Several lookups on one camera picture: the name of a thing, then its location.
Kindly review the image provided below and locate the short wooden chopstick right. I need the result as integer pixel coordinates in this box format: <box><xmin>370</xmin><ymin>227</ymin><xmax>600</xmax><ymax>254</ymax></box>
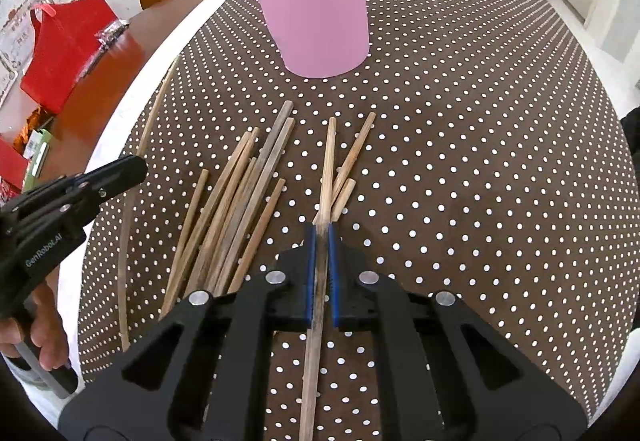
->
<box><xmin>331</xmin><ymin>178</ymin><xmax>356</xmax><ymax>222</ymax></box>

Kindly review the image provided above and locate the thin bamboo skewer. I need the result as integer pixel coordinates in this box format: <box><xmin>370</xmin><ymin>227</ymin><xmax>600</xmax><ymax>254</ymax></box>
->
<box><xmin>117</xmin><ymin>54</ymin><xmax>182</xmax><ymax>353</ymax></box>

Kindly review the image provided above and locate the angled wooden chopstick right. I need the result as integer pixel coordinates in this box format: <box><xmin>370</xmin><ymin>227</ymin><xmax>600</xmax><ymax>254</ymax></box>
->
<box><xmin>312</xmin><ymin>112</ymin><xmax>375</xmax><ymax>227</ymax></box>

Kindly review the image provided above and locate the brown polka dot tablecloth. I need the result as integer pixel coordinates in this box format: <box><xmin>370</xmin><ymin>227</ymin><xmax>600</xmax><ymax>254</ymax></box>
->
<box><xmin>78</xmin><ymin>0</ymin><xmax>639</xmax><ymax>419</ymax></box>

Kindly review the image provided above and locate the short wooden chopstick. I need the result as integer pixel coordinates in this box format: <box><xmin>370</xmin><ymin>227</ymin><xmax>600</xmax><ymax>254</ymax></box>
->
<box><xmin>331</xmin><ymin>178</ymin><xmax>356</xmax><ymax>222</ymax></box>
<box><xmin>228</xmin><ymin>179</ymin><xmax>285</xmax><ymax>293</ymax></box>

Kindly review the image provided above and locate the red gift bag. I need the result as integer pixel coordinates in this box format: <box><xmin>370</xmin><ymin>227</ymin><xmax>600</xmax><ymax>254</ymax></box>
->
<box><xmin>21</xmin><ymin>0</ymin><xmax>116</xmax><ymax>115</ymax></box>

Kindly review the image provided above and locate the dark weathered chopstick long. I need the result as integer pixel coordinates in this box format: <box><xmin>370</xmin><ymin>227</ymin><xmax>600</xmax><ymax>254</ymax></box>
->
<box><xmin>189</xmin><ymin>101</ymin><xmax>294</xmax><ymax>296</ymax></box>

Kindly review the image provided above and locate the person's left hand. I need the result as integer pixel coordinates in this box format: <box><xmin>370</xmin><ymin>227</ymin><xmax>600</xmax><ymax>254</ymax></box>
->
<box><xmin>0</xmin><ymin>283</ymin><xmax>68</xmax><ymax>372</ymax></box>

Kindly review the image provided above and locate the short wooden chopstick middle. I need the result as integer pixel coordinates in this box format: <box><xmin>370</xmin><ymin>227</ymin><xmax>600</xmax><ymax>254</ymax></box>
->
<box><xmin>228</xmin><ymin>179</ymin><xmax>285</xmax><ymax>293</ymax></box>

